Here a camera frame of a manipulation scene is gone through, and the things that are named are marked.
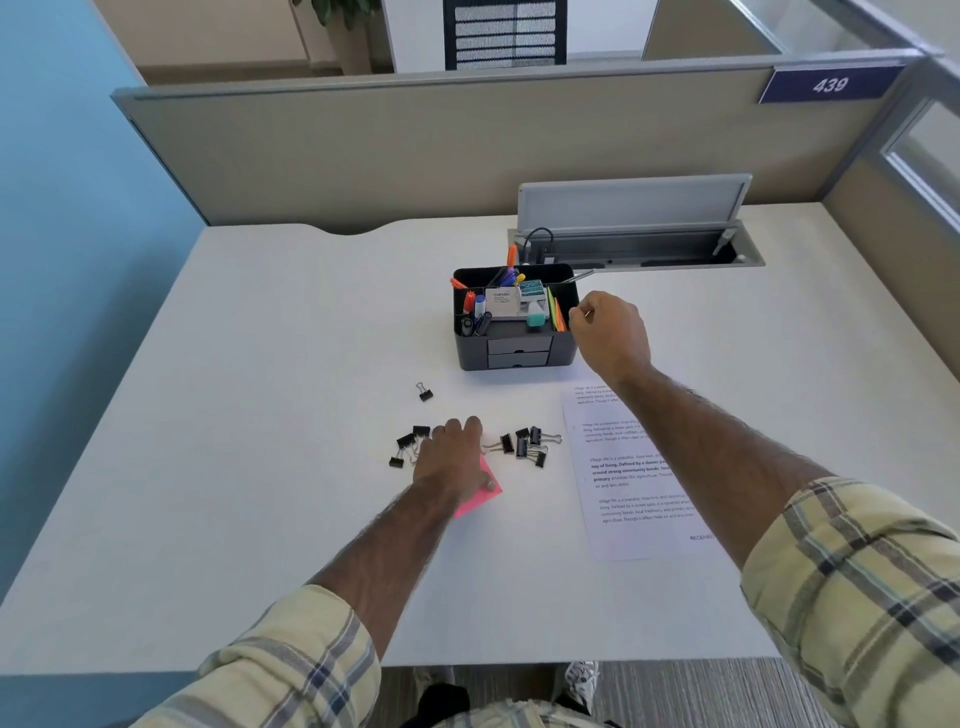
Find black trouser leg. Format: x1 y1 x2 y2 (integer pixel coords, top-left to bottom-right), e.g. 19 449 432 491
399 681 472 728

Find yellow plaid shirt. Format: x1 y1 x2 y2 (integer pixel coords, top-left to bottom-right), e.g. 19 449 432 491
131 477 960 728

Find grey desk cable tray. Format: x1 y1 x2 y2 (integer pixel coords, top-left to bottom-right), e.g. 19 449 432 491
506 219 767 270

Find black mesh chair back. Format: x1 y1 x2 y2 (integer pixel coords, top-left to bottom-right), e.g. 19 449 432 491
442 0 569 72

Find white patterned shoe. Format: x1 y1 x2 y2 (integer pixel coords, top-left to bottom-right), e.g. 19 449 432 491
561 660 602 715

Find pink sticky note pad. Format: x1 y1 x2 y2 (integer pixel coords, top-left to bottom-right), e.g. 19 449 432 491
452 453 504 521

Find person's left forearm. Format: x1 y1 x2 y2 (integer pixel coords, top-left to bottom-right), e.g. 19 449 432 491
306 481 470 665

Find beige partition with glass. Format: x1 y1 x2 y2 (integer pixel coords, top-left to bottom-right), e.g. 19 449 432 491
820 54 960 425

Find person's right hand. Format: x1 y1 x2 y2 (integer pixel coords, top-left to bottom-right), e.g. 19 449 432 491
567 291 652 384

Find green potted plant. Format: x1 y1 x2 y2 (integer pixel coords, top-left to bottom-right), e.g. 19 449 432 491
291 0 385 33

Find grey cable tray lid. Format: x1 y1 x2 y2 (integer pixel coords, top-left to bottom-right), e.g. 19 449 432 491
516 174 753 234

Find black desk organizer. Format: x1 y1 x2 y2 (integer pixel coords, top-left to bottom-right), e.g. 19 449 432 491
452 262 580 372

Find person's left hand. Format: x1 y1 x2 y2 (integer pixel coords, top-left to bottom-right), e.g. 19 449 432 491
412 416 504 511

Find printed white paper sheet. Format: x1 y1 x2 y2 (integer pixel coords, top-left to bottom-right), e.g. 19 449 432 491
561 384 741 564

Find person's right forearm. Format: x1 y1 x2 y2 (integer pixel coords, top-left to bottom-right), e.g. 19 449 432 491
598 361 837 573

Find blue number sign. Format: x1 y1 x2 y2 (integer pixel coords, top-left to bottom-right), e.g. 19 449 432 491
758 64 908 105

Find beige cubicle partition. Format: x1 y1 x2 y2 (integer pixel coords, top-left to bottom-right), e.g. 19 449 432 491
111 48 925 227

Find scattered black binder clips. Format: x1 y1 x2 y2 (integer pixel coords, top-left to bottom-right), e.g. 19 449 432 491
388 381 564 471

